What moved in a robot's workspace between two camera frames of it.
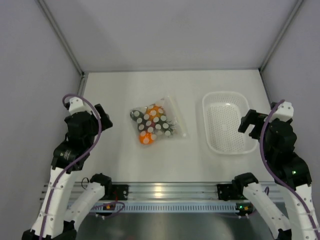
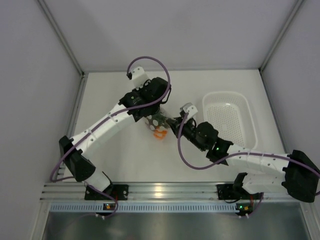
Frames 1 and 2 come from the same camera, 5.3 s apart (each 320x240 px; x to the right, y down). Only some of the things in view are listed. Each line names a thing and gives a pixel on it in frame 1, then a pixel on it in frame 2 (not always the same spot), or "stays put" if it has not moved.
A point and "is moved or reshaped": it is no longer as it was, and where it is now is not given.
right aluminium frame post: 297,7 stays put
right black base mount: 230,192 stays put
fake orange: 146,138 → 159,135
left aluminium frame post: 67,44 stays put
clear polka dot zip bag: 161,120 is moved or reshaped
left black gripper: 105,122 → 141,88
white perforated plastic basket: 223,111 stays put
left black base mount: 118,192 stays put
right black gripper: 252,117 → 176,125
